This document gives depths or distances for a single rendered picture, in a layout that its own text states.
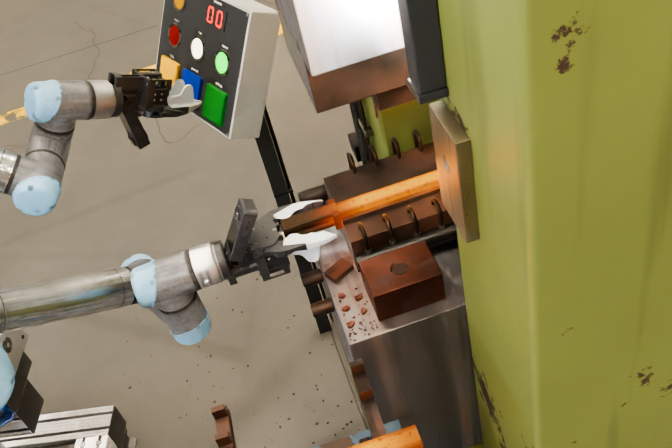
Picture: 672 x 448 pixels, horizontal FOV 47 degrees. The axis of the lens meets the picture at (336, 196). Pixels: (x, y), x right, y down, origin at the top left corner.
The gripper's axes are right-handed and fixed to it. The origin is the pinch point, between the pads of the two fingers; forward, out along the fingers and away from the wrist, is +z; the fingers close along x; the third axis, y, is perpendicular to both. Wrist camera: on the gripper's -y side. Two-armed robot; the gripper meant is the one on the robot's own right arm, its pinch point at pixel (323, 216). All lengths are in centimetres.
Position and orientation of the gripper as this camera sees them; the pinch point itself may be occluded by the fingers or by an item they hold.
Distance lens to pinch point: 137.9
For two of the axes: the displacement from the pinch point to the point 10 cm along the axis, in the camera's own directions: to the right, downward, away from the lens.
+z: 9.5, -3.2, 0.7
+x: 2.6, 6.2, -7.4
